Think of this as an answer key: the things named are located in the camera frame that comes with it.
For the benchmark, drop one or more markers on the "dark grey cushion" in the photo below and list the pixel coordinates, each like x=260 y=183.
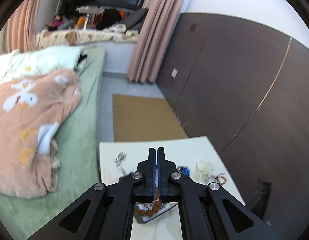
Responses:
x=135 y=20

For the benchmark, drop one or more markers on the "pink curtain right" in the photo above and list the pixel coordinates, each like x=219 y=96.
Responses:
x=153 y=40

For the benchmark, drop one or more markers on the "pink patterned blanket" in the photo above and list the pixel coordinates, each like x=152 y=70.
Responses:
x=32 y=110

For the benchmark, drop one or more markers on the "brown cardboard sheet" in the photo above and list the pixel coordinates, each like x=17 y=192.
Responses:
x=144 y=119

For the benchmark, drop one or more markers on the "black jewelry box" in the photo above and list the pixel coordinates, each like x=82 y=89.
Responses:
x=146 y=212

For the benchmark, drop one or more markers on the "silver chain jewelry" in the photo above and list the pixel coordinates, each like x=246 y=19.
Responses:
x=118 y=162

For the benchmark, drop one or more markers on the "white organza pouch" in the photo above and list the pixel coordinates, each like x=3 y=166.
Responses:
x=202 y=170

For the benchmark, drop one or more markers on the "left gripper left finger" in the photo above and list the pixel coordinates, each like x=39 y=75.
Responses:
x=146 y=189

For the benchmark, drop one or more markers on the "pink curtain left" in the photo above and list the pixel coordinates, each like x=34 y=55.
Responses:
x=20 y=28

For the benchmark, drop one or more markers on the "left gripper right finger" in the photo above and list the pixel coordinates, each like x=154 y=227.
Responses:
x=167 y=189

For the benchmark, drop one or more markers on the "green bed sheet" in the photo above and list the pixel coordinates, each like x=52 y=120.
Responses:
x=78 y=153

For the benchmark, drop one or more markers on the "white wall socket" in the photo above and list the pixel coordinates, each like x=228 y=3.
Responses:
x=174 y=73

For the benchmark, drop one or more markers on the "light green pillow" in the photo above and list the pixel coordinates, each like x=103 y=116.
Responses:
x=16 y=65

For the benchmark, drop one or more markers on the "blue fabric flower jewelry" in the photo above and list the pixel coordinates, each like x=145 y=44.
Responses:
x=184 y=170

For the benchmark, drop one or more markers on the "pink curtain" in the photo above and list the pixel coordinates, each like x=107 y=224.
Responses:
x=153 y=40
x=20 y=28

